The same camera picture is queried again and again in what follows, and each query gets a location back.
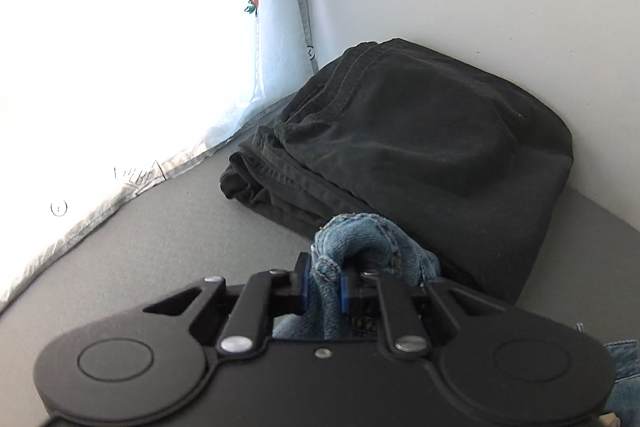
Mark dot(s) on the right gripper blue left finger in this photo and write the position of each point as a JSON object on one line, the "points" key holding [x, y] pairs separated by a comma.
{"points": [[266, 296]]}

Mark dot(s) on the white printed carrot curtain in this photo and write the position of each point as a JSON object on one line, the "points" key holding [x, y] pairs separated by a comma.
{"points": [[103, 99]]}

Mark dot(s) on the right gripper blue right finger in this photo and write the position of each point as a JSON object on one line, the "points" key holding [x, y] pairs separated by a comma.
{"points": [[382, 296]]}

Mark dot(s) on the folded black trousers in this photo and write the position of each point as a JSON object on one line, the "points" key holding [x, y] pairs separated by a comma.
{"points": [[467, 163]]}

